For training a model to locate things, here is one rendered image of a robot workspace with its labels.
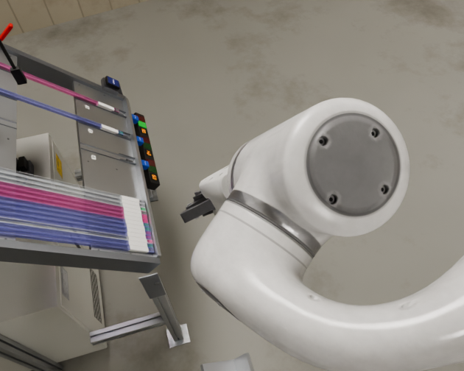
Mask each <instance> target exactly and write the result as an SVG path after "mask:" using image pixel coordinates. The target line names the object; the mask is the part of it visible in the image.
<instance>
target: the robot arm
mask: <svg viewBox="0 0 464 371"><path fill-rule="evenodd" d="M409 171H410V168H409V155H408V151H407V146H406V144H405V141H404V139H403V137H402V134H401V133H400V131H399V129H398V128H397V126H396V125H395V124H394V122H393V121H392V120H391V119H390V118H389V117H388V116H387V115H386V114H385V113H384V112H383V111H381V110H380V109H378V108H377V107H376V106H374V105H372V104H370V103H368V102H364V101H362V100H360V99H352V98H336V99H329V100H326V101H323V102H320V103H318V104H316V105H314V106H312V107H310V108H309V109H307V110H305V111H303V112H301V113H299V114H298V115H296V116H293V117H292V118H290V119H288V120H286V121H285V122H283V123H281V124H279V125H278V126H276V127H274V128H272V129H270V130H268V131H266V132H264V133H262V134H261V135H259V136H257V137H255V138H254V139H252V140H250V141H248V142H247V143H245V144H244V145H242V146H241V147H240V148H239V149H238V150H237V151H236V153H235V155H234V156H233V157H232V160H231V162H230V165H228V166H226V167H225V168H223V169H220V170H219V171H218V172H215V173H213V174H212V175H210V176H208V177H207V178H205V179H203V180H202V181H201V182H200V184H199V187H200V191H196V192H195V193H194V194H195V196H194V197H193V199H194V202H193V203H189V204H188V205H187V206H186V210H185V211H183V212H182V213H181V214H180V216H181V218H182V219H183V221H184V223H187V222H189V221H191V220H193V219H198V218H199V216H202V215H203V216H207V215H209V214H212V213H214V215H215V217H214V218H213V219H212V221H211V223H210V224H209V226H208V227H207V228H206V230H205V232H204V234H203V235H202V236H201V238H200V240H199V241H198V243H197V246H196V247H195V249H194V252H193V254H192V257H191V263H190V267H191V274H192V276H193V278H194V280H195V281H196V283H197V284H198V286H199V287H200V289H201V290H202V291H203V292H204V293H205V294H207V295H208V296H209V297H210V298H211V299H212V300H214V301H215V302H216V303H217V304H218V305H219V306H220V307H223V308H224V309H225V310H226V311H227V312H229V313H230V314H232V315H233V317H234V318H235V319H237V320H239V321H240V322H242V323H243V324H245V325H246V326H248V327H249V328H250V329H251V330H252V331H254V332H255V333H257V334H258V335H259V336H261V337H262V338H263V339H265V340H267V341H268V342H269V343H271V344H272V345H274V346H276V347H277V348H279V349H280V350H282V351H284V352H285V353H287V354H289V355H291V356H293V357H294V358H296V359H298V360H300V361H302V362H305V363H307V364H310V365H312V366H314V367H318V368H320V369H324V370H328V371H423V370H430V369H434V368H438V367H444V366H448V365H452V364H459V363H463V362H464V256H463V257H462V258H461V259H460V260H459V261H458V262H457V263H456V264H455V265H454V266H453V267H452V268H450V269H449V270H448V271H447V272H445V273H444V274H443V275H442V276H441V277H439V278H438V279H437V280H436V281H434V282H433V283H431V284H430V285H428V286H427V287H425V288H424V289H421V290H420V291H417V292H416V293H414V294H411V295H410V296H407V297H404V298H402V299H400V300H395V301H392V302H389V303H382V304H377V305H349V304H344V303H338V302H336V301H333V300H330V299H327V298H325V297H323V296H321V295H319V294H317V293H316V292H314V291H312V290H311V289H309V288H308V287H307V286H305V285H304V284H303V275H304V273H305V271H306V269H307V267H308V266H309V265H310V263H311V261H312V259H313V257H315V255H316V254H317V252H318V251H319V249H320V248H321V247H322V246H323V245H324V244H325V243H326V242H327V241H328V240H329V239H330V238H331V237H332V236H344V237H349V236H359V235H363V234H366V233H369V232H371V231H374V230H375V229H377V228H379V227H381V226H382V225H383V224H384V223H385V222H387V221H388V220H389V219H390V218H391V217H392V216H393V215H394V213H395V212H396V211H397V210H398V208H399V206H400V205H401V203H402V201H403V199H404V196H405V194H406V191H407V187H408V183H409Z"/></svg>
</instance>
